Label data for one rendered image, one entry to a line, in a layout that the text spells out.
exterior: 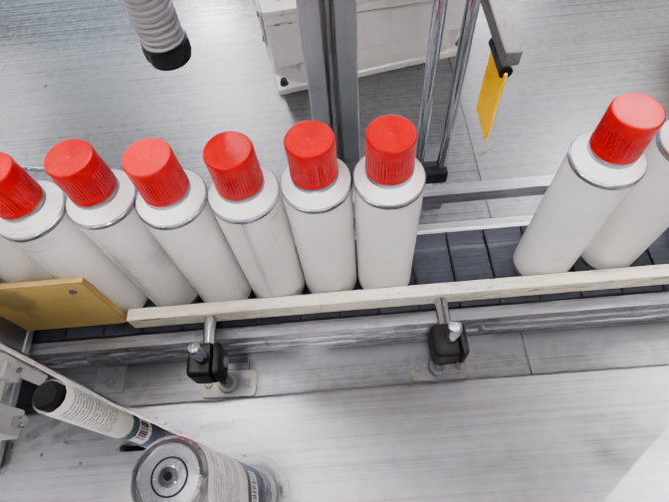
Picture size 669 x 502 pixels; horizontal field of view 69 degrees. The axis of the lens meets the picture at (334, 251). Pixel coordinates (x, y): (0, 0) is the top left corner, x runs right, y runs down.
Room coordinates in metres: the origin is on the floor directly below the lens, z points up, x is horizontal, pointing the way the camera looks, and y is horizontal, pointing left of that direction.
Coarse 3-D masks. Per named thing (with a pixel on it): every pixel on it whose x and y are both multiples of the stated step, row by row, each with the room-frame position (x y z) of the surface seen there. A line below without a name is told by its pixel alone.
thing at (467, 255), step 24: (432, 240) 0.24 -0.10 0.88; (456, 240) 0.24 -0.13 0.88; (480, 240) 0.24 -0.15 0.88; (504, 240) 0.23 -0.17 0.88; (432, 264) 0.22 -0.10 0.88; (456, 264) 0.21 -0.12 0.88; (480, 264) 0.21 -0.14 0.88; (504, 264) 0.21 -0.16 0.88; (576, 264) 0.20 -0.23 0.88; (648, 264) 0.19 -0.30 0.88; (360, 288) 0.20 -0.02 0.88; (624, 288) 0.16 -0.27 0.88; (648, 288) 0.16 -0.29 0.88; (336, 312) 0.18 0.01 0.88; (360, 312) 0.18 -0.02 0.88; (384, 312) 0.17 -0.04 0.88; (408, 312) 0.18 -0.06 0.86; (48, 336) 0.19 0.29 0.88; (72, 336) 0.19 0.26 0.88; (96, 336) 0.19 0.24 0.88; (120, 336) 0.19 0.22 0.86
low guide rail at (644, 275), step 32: (384, 288) 0.18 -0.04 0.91; (416, 288) 0.18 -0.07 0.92; (448, 288) 0.17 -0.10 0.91; (480, 288) 0.17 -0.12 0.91; (512, 288) 0.17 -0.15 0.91; (544, 288) 0.16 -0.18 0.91; (576, 288) 0.16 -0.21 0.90; (608, 288) 0.16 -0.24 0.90; (128, 320) 0.18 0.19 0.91; (160, 320) 0.18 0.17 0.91; (192, 320) 0.18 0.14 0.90; (224, 320) 0.18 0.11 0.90
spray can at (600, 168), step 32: (640, 96) 0.21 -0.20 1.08; (608, 128) 0.20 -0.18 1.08; (640, 128) 0.19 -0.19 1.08; (576, 160) 0.20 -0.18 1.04; (608, 160) 0.19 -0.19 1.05; (640, 160) 0.19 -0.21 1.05; (576, 192) 0.19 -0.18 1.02; (608, 192) 0.18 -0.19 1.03; (544, 224) 0.20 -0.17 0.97; (576, 224) 0.18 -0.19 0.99; (544, 256) 0.18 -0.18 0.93; (576, 256) 0.18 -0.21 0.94
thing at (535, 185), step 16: (544, 176) 0.25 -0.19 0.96; (352, 192) 0.26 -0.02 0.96; (432, 192) 0.25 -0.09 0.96; (448, 192) 0.24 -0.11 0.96; (464, 192) 0.24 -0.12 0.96; (480, 192) 0.24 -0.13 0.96; (496, 192) 0.24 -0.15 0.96; (512, 192) 0.24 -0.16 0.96; (528, 192) 0.24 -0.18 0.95; (544, 192) 0.24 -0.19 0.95
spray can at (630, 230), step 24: (648, 144) 0.22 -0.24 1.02; (648, 168) 0.20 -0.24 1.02; (648, 192) 0.19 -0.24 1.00; (624, 216) 0.19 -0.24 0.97; (648, 216) 0.18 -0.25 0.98; (600, 240) 0.20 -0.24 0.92; (624, 240) 0.18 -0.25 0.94; (648, 240) 0.18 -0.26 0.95; (600, 264) 0.19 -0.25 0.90; (624, 264) 0.18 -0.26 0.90
